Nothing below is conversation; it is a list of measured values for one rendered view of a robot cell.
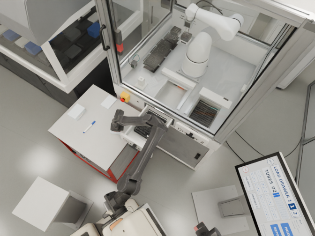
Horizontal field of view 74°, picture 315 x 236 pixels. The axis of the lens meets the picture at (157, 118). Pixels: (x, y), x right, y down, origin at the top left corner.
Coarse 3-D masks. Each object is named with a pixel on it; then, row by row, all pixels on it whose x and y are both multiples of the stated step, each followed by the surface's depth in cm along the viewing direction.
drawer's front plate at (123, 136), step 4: (120, 136) 163; (124, 136) 157; (124, 140) 166; (128, 140) 160; (132, 140) 156; (132, 144) 162; (136, 144) 155; (140, 144) 155; (136, 148) 164; (140, 148) 158
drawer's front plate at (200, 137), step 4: (176, 124) 167; (180, 124) 164; (176, 128) 173; (180, 128) 168; (184, 128) 165; (188, 128) 163; (184, 132) 170; (188, 132) 166; (192, 132) 162; (192, 136) 168; (196, 136) 164; (200, 136) 160; (196, 140) 169; (200, 140) 166; (204, 140) 162; (208, 140) 159; (204, 144) 166
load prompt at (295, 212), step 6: (276, 168) 128; (276, 174) 128; (282, 174) 125; (276, 180) 127; (282, 180) 125; (282, 186) 124; (288, 186) 122; (282, 192) 123; (288, 192) 121; (288, 198) 121; (288, 204) 120; (294, 204) 118; (294, 210) 118; (294, 216) 117; (300, 216) 115
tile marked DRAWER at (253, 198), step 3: (249, 195) 136; (252, 195) 135; (255, 195) 134; (252, 198) 135; (255, 198) 133; (252, 201) 134; (255, 201) 133; (258, 201) 132; (252, 204) 134; (255, 204) 133; (258, 204) 132; (255, 207) 132; (258, 207) 131
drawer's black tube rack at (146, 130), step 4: (148, 112) 171; (152, 112) 171; (156, 116) 170; (160, 116) 170; (164, 120) 168; (140, 128) 164; (144, 128) 164; (148, 128) 164; (136, 132) 166; (140, 132) 166; (144, 132) 163; (148, 132) 166; (144, 136) 165
